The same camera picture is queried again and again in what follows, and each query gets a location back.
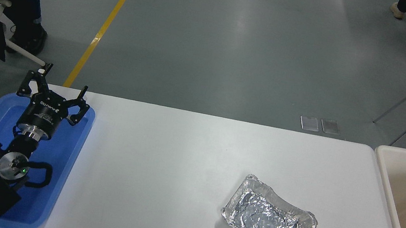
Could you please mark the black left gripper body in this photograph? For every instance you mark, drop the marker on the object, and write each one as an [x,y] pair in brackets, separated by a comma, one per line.
[44,112]

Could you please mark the blue plastic tray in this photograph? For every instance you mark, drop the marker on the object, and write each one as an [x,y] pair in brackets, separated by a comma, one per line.
[65,148]

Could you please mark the crumpled foil tray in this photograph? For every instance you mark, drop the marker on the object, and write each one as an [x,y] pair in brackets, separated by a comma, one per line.
[267,220]

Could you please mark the clear floor plate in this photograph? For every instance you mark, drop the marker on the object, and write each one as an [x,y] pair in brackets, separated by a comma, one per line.
[330,126]
[309,123]

